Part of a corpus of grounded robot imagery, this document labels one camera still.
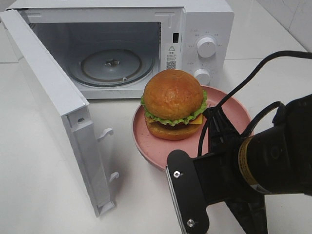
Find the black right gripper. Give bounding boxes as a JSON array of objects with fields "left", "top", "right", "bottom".
[{"left": 194, "top": 107, "right": 266, "bottom": 234}]

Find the toy burger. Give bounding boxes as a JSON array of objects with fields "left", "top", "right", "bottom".
[{"left": 141, "top": 70, "right": 207, "bottom": 141}]

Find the white microwave door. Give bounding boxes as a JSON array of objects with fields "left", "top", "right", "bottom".
[{"left": 0, "top": 10, "right": 119, "bottom": 216}]

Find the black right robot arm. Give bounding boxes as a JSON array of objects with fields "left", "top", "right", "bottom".
[{"left": 193, "top": 96, "right": 312, "bottom": 234}]

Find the lower white microwave knob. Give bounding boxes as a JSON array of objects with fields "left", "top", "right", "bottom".
[{"left": 194, "top": 69, "right": 212, "bottom": 85}]

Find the white microwave knob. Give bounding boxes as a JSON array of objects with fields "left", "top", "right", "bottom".
[
  {"left": 196, "top": 36, "right": 216, "bottom": 58},
  {"left": 194, "top": 69, "right": 212, "bottom": 85}
]

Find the upper white microwave knob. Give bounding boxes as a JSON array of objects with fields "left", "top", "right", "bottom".
[{"left": 196, "top": 36, "right": 216, "bottom": 58}]

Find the glass microwave turntable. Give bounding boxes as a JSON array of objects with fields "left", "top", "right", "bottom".
[{"left": 68, "top": 48, "right": 155, "bottom": 87}]

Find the white microwave oven body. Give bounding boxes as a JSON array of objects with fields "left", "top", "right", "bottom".
[{"left": 6, "top": 0, "right": 234, "bottom": 99}]

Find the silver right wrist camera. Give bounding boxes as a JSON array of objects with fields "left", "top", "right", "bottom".
[{"left": 165, "top": 150, "right": 210, "bottom": 234}]

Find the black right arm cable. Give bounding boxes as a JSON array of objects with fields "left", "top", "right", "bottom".
[{"left": 196, "top": 50, "right": 312, "bottom": 156}]

